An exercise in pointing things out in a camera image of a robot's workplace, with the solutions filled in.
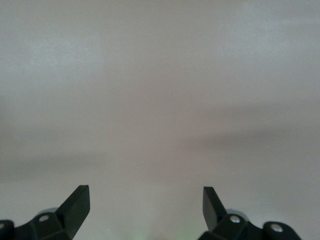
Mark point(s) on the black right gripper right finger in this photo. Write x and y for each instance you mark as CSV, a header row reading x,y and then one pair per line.
x,y
215,215

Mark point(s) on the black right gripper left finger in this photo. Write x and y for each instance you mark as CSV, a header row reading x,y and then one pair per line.
x,y
72,215

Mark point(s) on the brown paper table cover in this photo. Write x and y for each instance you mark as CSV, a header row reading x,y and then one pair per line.
x,y
160,87

